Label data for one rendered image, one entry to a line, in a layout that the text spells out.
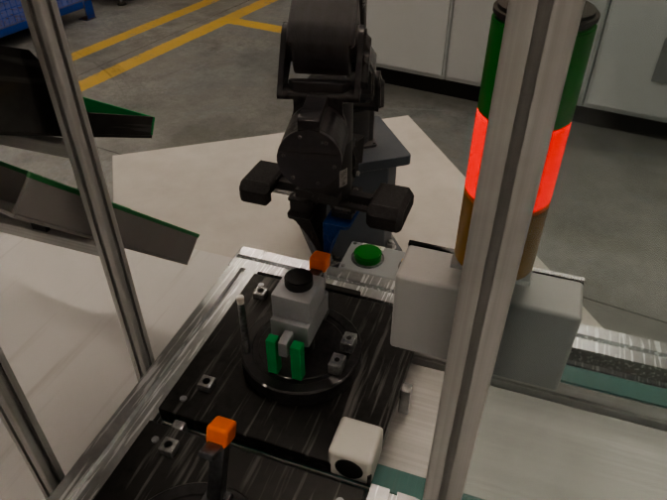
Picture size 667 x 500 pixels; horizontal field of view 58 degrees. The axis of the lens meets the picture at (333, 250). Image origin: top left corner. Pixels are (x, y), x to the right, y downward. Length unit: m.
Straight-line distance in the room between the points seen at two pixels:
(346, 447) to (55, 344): 0.51
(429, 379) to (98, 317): 0.51
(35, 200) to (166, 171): 0.70
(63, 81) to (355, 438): 0.42
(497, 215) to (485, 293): 0.06
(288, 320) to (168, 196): 0.64
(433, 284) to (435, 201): 0.79
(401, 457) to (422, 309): 0.31
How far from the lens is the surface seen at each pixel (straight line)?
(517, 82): 0.29
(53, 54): 0.57
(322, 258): 0.68
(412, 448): 0.71
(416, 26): 3.74
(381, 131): 0.98
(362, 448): 0.61
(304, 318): 0.62
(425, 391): 0.76
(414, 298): 0.41
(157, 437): 0.67
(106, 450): 0.69
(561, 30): 0.28
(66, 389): 0.90
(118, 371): 0.89
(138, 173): 1.32
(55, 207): 0.65
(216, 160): 1.33
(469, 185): 0.35
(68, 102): 0.59
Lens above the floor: 1.50
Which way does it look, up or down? 38 degrees down
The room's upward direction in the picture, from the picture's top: straight up
